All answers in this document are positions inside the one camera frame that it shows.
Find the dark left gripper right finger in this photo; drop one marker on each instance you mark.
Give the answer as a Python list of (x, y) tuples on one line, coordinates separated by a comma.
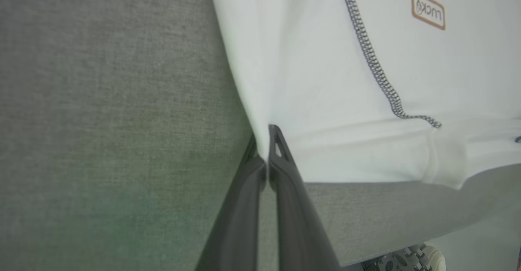
[(297, 230)]

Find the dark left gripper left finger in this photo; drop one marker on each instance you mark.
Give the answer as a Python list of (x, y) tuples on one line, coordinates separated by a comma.
[(240, 230)]

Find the white garment with grey stitching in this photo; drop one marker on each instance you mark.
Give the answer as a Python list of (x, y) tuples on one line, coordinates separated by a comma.
[(317, 79)]

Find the metal caster wheel assembly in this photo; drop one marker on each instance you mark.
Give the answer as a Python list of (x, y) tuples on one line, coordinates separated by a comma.
[(407, 259)]

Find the grey upholstered sofa surface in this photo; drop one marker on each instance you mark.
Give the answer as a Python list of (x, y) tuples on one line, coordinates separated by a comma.
[(101, 100)]

